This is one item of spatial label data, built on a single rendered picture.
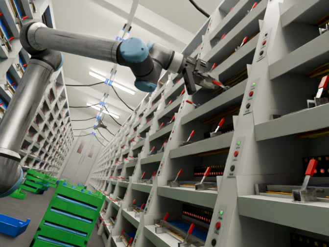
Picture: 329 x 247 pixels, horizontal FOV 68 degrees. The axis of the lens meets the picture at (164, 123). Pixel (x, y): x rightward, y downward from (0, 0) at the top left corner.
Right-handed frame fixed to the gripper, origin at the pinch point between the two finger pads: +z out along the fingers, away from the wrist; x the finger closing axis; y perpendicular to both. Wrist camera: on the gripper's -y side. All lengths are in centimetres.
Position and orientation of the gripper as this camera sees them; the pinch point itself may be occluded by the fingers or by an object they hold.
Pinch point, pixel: (217, 87)
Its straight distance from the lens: 115.6
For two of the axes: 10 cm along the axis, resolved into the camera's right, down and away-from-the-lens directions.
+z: 9.0, 3.6, 2.3
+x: -3.2, 2.1, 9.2
